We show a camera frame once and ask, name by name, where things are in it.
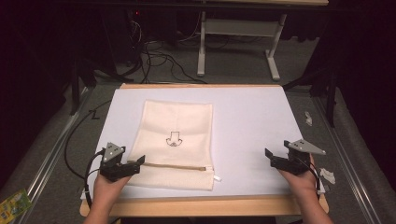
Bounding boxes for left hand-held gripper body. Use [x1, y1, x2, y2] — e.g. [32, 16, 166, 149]
[99, 142, 141, 183]

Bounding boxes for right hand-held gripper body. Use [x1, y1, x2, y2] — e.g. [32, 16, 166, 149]
[270, 138, 327, 176]

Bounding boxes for cream zippered cloth bag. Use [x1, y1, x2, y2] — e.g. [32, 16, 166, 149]
[126, 99, 222, 191]

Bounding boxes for person's left hand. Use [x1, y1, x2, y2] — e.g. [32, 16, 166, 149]
[92, 172, 133, 207]

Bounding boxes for person's right hand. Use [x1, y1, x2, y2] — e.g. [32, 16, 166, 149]
[277, 154, 319, 202]

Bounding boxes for white table mat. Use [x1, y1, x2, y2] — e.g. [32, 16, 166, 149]
[81, 86, 327, 201]

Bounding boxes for large crumpled white paper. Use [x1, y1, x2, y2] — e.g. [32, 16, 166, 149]
[319, 167, 337, 186]

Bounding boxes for black stand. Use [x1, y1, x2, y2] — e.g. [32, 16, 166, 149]
[68, 55, 125, 117]
[282, 66, 338, 129]

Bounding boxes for wooden table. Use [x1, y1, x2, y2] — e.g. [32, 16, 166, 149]
[78, 82, 330, 218]

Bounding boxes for green yellow packet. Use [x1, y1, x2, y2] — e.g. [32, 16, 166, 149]
[0, 188, 34, 224]

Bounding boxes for dark computer case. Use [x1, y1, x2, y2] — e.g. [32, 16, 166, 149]
[122, 8, 145, 64]

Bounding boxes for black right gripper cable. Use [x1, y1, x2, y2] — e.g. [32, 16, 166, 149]
[298, 154, 322, 200]

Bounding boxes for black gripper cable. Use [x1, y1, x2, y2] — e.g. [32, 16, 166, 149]
[64, 98, 113, 210]
[298, 154, 322, 200]

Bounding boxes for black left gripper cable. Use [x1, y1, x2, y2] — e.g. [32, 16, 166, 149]
[64, 98, 113, 210]

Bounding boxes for metal floor rail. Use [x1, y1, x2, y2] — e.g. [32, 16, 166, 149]
[17, 86, 92, 224]
[312, 96, 385, 224]

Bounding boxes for tangle of black floor cables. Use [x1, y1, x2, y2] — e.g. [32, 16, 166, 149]
[122, 17, 209, 85]

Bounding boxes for white metal desk frame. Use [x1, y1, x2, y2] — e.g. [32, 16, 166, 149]
[196, 10, 288, 82]

